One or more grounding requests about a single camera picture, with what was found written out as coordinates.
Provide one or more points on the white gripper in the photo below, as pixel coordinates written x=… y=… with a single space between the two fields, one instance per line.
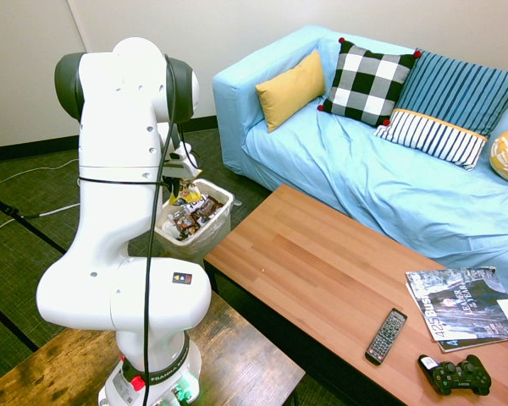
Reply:
x=181 y=158

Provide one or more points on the yellow white baked chip bag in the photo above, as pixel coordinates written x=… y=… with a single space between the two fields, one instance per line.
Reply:
x=186 y=192

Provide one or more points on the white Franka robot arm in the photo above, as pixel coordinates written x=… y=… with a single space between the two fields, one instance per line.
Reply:
x=118 y=203

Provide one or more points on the grey plastic trash bin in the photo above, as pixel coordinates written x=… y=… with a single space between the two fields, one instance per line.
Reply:
x=213 y=220

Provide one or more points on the white bin with snack packets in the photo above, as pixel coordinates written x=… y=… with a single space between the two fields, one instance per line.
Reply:
x=203 y=237

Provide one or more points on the dark printed snack wrapper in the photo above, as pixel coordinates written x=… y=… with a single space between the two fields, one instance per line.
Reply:
x=186 y=226

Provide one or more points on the brown snack wrapper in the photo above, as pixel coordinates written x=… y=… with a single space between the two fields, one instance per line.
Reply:
x=209 y=206

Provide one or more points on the plain yellow pillow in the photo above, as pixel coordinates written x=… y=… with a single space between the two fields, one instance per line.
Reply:
x=290 y=91

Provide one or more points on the light blue sofa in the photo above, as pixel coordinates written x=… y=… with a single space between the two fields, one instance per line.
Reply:
x=355 y=177

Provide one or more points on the black white checkered pillow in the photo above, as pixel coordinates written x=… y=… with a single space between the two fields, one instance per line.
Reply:
x=366 y=82

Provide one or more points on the black TV remote control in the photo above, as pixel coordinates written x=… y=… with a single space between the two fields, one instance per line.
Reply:
x=386 y=336

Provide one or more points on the white navy striped pillow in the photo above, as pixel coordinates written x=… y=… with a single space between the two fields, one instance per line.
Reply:
x=436 y=137

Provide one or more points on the blue striped large pillow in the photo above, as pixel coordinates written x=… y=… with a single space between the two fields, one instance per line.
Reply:
x=461 y=91

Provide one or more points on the business magazine with dark cover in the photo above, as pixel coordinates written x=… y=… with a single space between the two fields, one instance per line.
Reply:
x=461 y=304

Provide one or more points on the magazine with white edge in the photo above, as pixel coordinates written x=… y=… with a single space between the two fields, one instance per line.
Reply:
x=457 y=344

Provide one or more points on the black game controller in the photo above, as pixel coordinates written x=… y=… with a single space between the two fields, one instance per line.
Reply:
x=457 y=374

